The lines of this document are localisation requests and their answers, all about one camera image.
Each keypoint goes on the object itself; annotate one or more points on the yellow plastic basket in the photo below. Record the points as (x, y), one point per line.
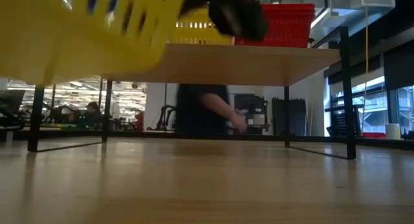
(64, 39)
(197, 14)
(200, 36)

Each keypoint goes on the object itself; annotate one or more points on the black background robot arm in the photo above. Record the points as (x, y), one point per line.
(165, 115)

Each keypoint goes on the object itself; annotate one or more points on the silver ventilation duct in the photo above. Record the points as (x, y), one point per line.
(330, 20)

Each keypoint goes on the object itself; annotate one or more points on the black machine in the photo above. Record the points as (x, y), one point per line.
(257, 104)

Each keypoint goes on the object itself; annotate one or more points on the black aluminium table frame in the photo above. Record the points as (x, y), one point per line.
(194, 137)

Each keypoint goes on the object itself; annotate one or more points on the black mesh crate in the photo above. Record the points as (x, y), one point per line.
(334, 123)

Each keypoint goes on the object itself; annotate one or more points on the person's hand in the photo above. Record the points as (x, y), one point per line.
(239, 123)

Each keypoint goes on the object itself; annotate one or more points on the black panel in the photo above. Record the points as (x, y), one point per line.
(288, 115)

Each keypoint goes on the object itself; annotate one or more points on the red background object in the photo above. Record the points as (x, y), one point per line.
(139, 122)

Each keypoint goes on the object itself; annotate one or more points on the wooden shelf with black legs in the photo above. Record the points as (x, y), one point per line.
(242, 63)

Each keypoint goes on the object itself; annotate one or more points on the red flat object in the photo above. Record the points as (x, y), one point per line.
(373, 135)

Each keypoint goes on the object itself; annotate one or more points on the white paper roll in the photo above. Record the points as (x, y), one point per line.
(393, 131)

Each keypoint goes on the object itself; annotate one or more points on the thin yellow pole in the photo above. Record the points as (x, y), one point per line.
(311, 114)

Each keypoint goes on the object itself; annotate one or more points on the person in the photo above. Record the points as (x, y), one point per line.
(93, 107)
(194, 110)

